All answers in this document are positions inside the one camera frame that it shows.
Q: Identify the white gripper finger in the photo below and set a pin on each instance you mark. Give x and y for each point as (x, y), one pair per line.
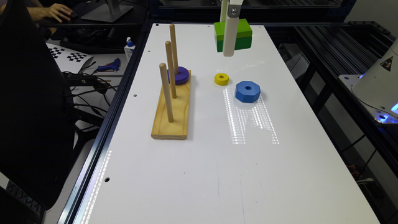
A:
(224, 8)
(231, 27)

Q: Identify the light green square block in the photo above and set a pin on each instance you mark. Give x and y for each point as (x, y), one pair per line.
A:
(244, 29)

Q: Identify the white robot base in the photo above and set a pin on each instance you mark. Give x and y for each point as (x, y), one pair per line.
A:
(376, 89)

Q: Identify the blue octagon block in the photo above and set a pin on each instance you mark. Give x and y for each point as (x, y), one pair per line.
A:
(247, 91)

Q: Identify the person's hand at desk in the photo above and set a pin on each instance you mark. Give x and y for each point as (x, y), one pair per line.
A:
(58, 12)

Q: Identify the back wooden peg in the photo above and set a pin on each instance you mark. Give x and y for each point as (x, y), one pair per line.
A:
(174, 48)

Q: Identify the wooden peg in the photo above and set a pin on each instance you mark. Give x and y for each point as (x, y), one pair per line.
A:
(166, 93)
(168, 47)
(174, 48)

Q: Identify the middle wooden peg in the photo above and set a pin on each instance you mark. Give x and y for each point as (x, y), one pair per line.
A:
(168, 47)

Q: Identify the front wooden peg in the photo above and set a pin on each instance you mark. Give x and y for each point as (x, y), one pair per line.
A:
(166, 93)

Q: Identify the white lotion bottle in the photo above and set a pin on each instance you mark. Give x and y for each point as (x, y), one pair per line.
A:
(129, 48)

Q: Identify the grey monitor stand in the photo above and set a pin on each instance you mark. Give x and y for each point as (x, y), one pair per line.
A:
(108, 12)

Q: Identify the blue glue gun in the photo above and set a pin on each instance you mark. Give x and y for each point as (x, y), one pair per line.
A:
(114, 66)

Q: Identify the wooden base board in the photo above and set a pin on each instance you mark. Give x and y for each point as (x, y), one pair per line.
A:
(172, 123)

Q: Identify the checkerboard calibration sheet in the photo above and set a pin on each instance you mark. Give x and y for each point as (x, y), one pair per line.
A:
(68, 60)

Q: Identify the yellow ring block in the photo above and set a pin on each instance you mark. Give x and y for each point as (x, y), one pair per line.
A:
(221, 79)

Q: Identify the purple ring block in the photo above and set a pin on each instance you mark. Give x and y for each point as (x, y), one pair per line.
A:
(182, 77)

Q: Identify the black aluminium frame rail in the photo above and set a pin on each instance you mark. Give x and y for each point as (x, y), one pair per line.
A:
(80, 195)

